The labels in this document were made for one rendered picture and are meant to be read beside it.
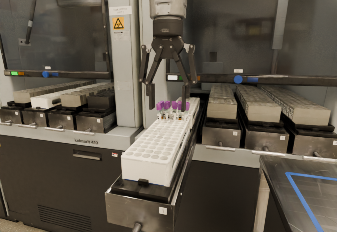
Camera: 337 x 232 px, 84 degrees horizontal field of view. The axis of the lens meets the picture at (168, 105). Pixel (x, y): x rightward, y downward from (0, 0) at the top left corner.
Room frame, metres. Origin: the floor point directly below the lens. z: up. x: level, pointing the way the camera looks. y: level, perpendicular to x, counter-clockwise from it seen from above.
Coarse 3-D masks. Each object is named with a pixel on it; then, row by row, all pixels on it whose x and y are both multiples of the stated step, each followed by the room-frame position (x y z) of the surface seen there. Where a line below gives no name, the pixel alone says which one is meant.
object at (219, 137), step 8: (208, 128) 0.65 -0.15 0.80; (216, 128) 0.64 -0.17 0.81; (224, 128) 0.64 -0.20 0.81; (232, 128) 0.63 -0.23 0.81; (208, 136) 0.65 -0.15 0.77; (216, 136) 0.64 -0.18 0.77; (224, 136) 0.64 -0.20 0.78; (232, 136) 0.63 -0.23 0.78; (208, 144) 0.65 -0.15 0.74; (216, 144) 0.64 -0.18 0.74; (224, 144) 0.63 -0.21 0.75; (232, 144) 0.63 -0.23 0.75
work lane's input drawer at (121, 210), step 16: (192, 128) 0.61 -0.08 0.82; (192, 144) 0.51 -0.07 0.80; (176, 176) 0.34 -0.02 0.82; (112, 192) 0.31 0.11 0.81; (128, 192) 0.30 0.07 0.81; (144, 192) 0.29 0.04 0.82; (160, 192) 0.29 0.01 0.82; (176, 192) 0.31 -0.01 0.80; (112, 208) 0.30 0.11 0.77; (128, 208) 0.29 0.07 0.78; (144, 208) 0.29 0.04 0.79; (160, 208) 0.28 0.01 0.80; (176, 208) 0.29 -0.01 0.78; (128, 224) 0.29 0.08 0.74; (144, 224) 0.29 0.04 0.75; (160, 224) 0.28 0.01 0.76
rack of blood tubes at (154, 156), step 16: (160, 128) 0.50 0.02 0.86; (176, 128) 0.49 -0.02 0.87; (144, 144) 0.39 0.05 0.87; (160, 144) 0.40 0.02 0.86; (176, 144) 0.39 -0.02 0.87; (128, 160) 0.33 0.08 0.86; (144, 160) 0.32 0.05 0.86; (160, 160) 0.32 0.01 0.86; (176, 160) 0.39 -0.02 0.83; (128, 176) 0.33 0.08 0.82; (144, 176) 0.32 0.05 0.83; (160, 176) 0.31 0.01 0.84
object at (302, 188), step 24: (264, 168) 0.37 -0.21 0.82; (288, 168) 0.37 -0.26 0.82; (312, 168) 0.37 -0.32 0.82; (336, 168) 0.37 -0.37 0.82; (264, 192) 0.40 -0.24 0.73; (288, 192) 0.29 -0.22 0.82; (312, 192) 0.29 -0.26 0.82; (336, 192) 0.29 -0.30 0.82; (264, 216) 0.39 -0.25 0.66; (288, 216) 0.24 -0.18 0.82; (312, 216) 0.24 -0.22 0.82; (336, 216) 0.24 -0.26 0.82
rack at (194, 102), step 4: (176, 100) 0.84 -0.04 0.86; (180, 100) 0.84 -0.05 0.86; (188, 100) 0.85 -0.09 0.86; (192, 100) 0.85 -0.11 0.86; (196, 100) 0.84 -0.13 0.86; (192, 104) 0.77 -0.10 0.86; (196, 104) 0.77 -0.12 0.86; (192, 108) 0.72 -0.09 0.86; (196, 108) 0.84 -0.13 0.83; (192, 112) 0.65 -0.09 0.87; (196, 112) 0.77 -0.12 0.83; (192, 116) 0.63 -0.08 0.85; (192, 120) 0.64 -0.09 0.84; (192, 124) 0.64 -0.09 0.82
